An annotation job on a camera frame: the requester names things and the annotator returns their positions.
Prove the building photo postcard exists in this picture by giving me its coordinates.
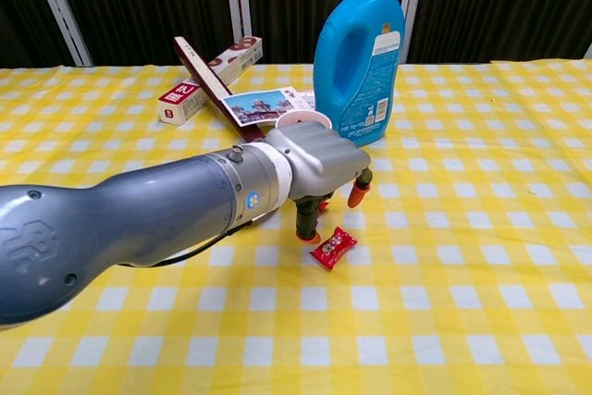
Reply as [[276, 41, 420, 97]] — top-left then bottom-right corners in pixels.
[[221, 88, 300, 127]]

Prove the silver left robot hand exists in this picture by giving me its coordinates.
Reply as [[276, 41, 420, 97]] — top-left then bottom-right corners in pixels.
[[263, 120, 375, 246]]

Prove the white paper cup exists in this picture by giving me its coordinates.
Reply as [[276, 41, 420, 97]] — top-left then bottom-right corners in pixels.
[[275, 109, 335, 135]]

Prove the blue detergent pump bottle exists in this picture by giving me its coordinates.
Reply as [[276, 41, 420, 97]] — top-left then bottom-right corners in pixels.
[[313, 0, 407, 152]]

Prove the yellow white checked tablecloth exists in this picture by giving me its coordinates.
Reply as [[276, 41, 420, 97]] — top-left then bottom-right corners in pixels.
[[0, 59, 592, 395]]

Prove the long white biscuit box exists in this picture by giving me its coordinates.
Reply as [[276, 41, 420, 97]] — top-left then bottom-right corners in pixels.
[[156, 35, 264, 126]]

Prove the black left hand cable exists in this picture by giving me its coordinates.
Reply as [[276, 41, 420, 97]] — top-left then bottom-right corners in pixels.
[[117, 223, 253, 269]]

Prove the red candy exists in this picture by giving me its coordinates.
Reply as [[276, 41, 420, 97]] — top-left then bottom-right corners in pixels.
[[309, 226, 358, 272]]

